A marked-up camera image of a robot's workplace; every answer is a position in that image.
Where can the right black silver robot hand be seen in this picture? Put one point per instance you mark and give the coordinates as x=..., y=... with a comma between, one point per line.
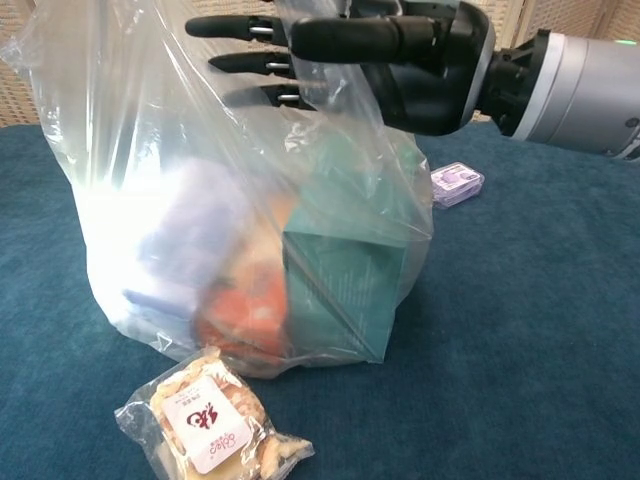
x=425, y=65

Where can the clear plastic shopping bag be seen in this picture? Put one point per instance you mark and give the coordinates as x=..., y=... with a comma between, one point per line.
x=150, y=150

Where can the small purple clear case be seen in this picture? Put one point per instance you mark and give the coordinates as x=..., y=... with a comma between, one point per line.
x=457, y=182

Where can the teal cardboard box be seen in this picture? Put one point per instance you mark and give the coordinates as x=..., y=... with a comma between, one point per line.
x=345, y=285

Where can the teal fabric table cover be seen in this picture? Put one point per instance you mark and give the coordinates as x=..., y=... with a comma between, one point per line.
x=525, y=325

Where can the white and blue box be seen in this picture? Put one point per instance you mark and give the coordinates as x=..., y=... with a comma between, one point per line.
x=190, y=240

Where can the orange snack packet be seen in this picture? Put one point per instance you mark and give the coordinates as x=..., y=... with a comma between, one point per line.
x=245, y=310

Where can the woven folding screen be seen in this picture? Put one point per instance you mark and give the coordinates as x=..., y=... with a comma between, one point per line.
x=30, y=90

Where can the pastry in clear wrapper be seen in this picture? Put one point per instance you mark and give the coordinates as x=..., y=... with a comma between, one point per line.
x=205, y=420

